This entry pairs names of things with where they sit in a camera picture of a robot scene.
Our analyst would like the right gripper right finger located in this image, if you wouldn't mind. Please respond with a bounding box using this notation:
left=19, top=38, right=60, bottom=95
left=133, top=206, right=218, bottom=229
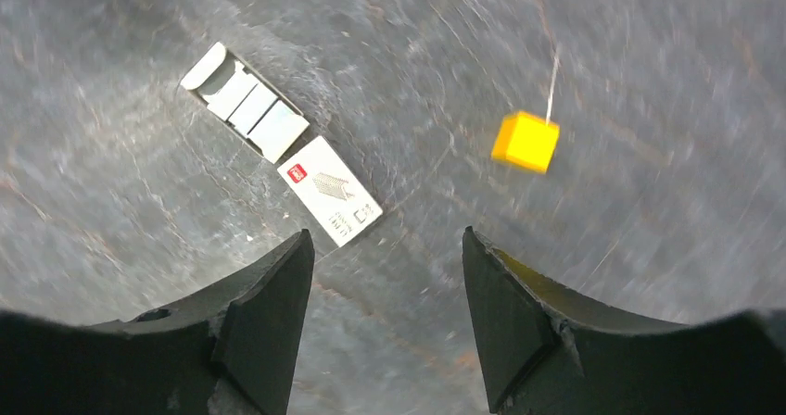
left=462, top=228, right=785, bottom=414

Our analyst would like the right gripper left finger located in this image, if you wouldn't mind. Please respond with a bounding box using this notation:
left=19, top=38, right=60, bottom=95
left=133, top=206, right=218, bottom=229
left=1, top=230, right=315, bottom=414

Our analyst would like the staple box grey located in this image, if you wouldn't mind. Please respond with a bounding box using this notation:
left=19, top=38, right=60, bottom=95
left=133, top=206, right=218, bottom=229
left=180, top=42, right=310, bottom=164

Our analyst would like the yellow cube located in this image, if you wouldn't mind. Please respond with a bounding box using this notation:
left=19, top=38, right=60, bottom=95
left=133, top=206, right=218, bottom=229
left=490, top=111, right=560, bottom=173

